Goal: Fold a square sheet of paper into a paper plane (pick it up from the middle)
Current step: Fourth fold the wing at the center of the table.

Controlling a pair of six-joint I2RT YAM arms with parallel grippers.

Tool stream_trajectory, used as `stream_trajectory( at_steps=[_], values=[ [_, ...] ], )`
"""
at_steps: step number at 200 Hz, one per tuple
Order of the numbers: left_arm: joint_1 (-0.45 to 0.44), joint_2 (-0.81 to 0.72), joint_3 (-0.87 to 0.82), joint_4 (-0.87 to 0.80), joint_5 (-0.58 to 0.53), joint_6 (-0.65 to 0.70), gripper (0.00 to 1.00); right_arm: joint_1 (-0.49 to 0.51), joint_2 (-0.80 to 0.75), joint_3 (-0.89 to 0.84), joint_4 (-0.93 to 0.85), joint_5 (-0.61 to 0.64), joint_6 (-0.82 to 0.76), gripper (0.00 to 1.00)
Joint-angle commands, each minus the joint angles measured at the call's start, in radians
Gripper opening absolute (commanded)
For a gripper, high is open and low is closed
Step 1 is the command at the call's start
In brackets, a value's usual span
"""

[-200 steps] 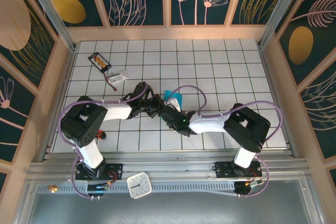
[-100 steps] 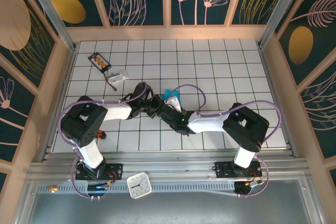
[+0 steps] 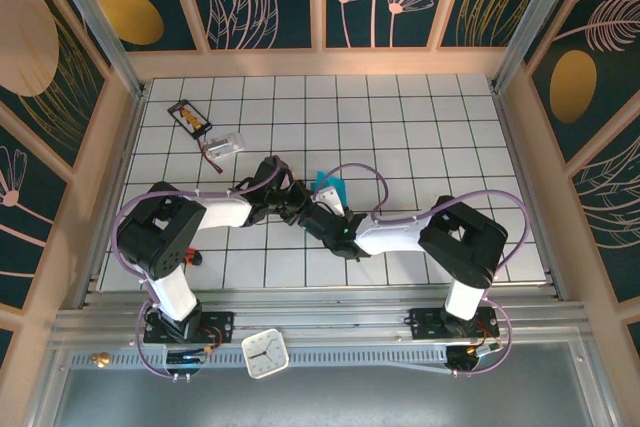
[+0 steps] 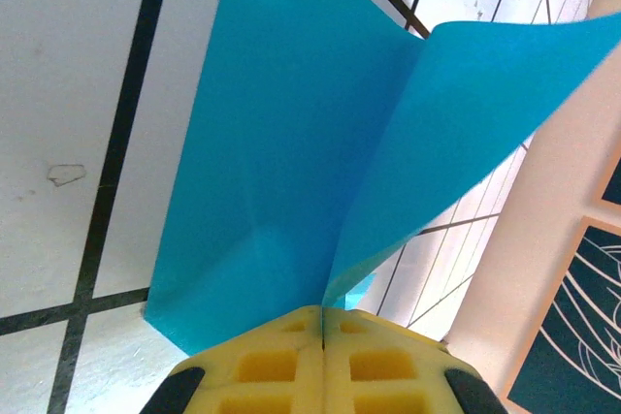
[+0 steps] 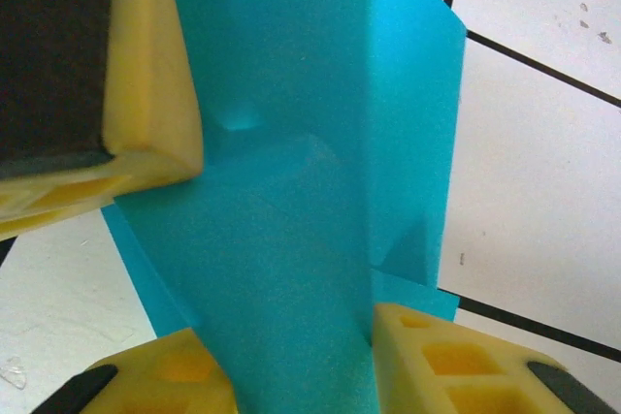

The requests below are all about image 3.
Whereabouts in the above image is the blue cloth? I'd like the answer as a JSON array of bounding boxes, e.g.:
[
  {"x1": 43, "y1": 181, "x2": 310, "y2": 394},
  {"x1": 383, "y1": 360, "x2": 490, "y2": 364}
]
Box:
[{"x1": 308, "y1": 170, "x2": 348, "y2": 203}]

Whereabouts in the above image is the white square clock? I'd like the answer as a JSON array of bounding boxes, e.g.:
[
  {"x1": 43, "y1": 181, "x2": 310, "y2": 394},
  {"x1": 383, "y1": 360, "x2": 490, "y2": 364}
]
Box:
[{"x1": 241, "y1": 328, "x2": 291, "y2": 380}]

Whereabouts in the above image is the clear plastic box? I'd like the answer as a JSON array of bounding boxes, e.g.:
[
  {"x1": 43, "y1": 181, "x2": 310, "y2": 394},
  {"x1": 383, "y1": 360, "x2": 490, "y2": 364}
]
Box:
[{"x1": 204, "y1": 131, "x2": 247, "y2": 160}]

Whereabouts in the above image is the black battery with orange label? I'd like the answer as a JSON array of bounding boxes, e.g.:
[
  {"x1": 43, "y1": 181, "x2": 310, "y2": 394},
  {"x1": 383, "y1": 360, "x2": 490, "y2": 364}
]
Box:
[{"x1": 167, "y1": 99, "x2": 213, "y2": 141}]

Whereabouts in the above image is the grey metal panel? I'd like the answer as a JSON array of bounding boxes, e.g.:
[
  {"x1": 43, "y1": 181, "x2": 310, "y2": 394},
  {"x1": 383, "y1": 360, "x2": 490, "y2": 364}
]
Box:
[{"x1": 29, "y1": 341, "x2": 621, "y2": 427}]

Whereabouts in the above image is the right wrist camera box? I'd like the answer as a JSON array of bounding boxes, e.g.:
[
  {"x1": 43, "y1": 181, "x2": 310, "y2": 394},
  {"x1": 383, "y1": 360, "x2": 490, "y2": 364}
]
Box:
[{"x1": 317, "y1": 185, "x2": 349, "y2": 216}]

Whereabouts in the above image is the red black wire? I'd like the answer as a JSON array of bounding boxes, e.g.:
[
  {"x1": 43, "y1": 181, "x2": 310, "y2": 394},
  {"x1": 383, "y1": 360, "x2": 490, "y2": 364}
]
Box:
[{"x1": 199, "y1": 136, "x2": 224, "y2": 176}]

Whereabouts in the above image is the aluminium mounting rail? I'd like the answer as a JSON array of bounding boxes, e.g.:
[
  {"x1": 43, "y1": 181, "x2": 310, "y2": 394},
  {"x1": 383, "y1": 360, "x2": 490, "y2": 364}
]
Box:
[{"x1": 52, "y1": 286, "x2": 589, "y2": 348}]

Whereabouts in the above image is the slotted grey cable duct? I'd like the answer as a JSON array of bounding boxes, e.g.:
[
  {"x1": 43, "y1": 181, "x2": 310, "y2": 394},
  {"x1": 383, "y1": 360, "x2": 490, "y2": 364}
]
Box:
[{"x1": 69, "y1": 349, "x2": 451, "y2": 371}]

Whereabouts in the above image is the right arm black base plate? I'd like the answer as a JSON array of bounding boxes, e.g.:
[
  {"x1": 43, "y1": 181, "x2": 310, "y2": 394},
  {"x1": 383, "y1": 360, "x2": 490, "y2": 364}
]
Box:
[{"x1": 408, "y1": 306, "x2": 500, "y2": 341}]

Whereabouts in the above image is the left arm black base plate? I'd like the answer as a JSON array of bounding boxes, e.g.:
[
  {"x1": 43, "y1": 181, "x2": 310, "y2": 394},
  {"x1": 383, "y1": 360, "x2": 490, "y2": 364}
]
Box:
[{"x1": 143, "y1": 310, "x2": 236, "y2": 346}]

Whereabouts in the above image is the aluminium side rail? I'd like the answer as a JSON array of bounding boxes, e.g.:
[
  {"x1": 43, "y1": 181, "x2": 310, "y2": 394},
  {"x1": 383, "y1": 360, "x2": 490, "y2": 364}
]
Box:
[
  {"x1": 78, "y1": 89, "x2": 149, "y2": 309},
  {"x1": 492, "y1": 86, "x2": 569, "y2": 301}
]

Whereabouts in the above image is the black electronics board with wires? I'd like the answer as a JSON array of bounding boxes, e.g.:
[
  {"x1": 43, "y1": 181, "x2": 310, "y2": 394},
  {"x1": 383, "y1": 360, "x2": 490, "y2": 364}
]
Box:
[
  {"x1": 443, "y1": 341, "x2": 504, "y2": 377},
  {"x1": 164, "y1": 345, "x2": 221, "y2": 381}
]

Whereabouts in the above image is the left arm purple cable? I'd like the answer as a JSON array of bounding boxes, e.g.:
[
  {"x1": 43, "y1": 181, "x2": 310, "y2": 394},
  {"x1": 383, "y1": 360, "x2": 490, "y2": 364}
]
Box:
[{"x1": 113, "y1": 155, "x2": 289, "y2": 379}]

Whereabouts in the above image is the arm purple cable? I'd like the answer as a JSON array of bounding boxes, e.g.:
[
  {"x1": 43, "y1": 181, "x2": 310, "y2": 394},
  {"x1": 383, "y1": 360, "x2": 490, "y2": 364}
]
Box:
[
  {"x1": 113, "y1": 155, "x2": 289, "y2": 379},
  {"x1": 309, "y1": 162, "x2": 530, "y2": 379}
]

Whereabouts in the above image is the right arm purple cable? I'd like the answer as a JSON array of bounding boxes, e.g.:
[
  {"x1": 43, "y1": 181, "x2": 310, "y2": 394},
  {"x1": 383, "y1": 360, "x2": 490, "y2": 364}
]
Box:
[{"x1": 309, "y1": 162, "x2": 530, "y2": 379}]

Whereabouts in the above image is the aluminium corner post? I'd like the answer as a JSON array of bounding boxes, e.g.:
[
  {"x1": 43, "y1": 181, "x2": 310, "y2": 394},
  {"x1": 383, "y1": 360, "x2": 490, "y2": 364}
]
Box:
[
  {"x1": 491, "y1": 0, "x2": 589, "y2": 94},
  {"x1": 39, "y1": 0, "x2": 149, "y2": 98}
]

